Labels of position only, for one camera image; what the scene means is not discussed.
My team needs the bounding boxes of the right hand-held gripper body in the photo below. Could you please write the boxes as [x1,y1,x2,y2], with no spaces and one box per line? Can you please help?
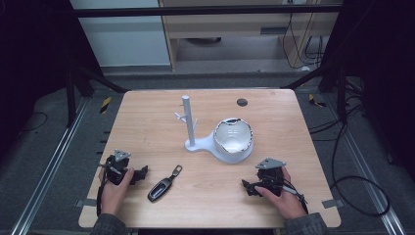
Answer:
[254,158,288,198]

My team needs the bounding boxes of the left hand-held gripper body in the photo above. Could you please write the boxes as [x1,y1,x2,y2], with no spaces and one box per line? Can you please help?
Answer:
[103,149,133,186]

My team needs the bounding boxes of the person's left hand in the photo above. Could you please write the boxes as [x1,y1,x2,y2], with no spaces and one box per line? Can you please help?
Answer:
[98,167,135,216]

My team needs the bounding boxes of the person's right hand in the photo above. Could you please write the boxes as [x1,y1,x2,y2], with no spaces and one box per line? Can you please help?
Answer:
[254,166,308,220]

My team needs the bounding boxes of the black car key fob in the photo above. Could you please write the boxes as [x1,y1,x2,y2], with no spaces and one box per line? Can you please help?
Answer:
[147,164,184,203]

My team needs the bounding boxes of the grey tape piece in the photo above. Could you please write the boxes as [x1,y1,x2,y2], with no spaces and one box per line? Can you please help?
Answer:
[74,198,99,209]
[321,198,345,210]

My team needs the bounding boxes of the white key holder stand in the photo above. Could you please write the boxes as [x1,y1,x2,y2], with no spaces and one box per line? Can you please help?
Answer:
[173,94,255,165]

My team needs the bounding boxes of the yellow black tape strip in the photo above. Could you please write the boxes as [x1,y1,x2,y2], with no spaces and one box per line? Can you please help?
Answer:
[99,96,113,115]
[307,93,327,109]

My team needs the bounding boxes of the white cabinet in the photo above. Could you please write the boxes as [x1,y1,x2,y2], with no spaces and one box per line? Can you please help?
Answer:
[69,0,171,68]

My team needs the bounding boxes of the dark curtain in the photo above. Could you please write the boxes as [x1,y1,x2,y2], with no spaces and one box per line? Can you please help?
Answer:
[0,0,105,158]
[321,0,415,184]

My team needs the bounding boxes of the wooden desk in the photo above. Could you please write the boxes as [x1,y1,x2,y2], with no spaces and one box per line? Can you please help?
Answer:
[159,0,345,72]

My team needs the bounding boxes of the right hand-held gripper cable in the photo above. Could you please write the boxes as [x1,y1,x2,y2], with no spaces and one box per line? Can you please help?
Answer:
[282,182,309,215]

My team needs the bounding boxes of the hand-held gripper cable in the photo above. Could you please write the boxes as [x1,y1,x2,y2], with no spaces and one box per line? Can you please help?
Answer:
[282,182,309,215]
[95,163,114,217]

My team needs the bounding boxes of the left hand-held gripper cable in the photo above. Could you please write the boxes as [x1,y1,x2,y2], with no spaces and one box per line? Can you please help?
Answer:
[95,163,114,217]

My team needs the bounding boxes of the metal floor rail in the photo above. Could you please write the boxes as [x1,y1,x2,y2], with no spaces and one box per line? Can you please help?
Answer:
[10,97,90,235]
[324,93,407,235]

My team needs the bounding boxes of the black looped floor cable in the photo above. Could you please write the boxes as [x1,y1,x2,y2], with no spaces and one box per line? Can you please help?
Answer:
[328,120,392,217]

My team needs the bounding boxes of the black frame strut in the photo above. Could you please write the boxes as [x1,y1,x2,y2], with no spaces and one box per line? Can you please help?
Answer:
[66,60,129,129]
[279,63,348,125]

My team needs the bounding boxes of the black cables under desk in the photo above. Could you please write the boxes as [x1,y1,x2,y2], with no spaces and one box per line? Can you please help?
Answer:
[281,12,325,71]

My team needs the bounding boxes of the black horizontal frame bar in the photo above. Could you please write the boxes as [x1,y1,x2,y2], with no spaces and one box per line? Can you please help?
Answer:
[71,3,343,18]

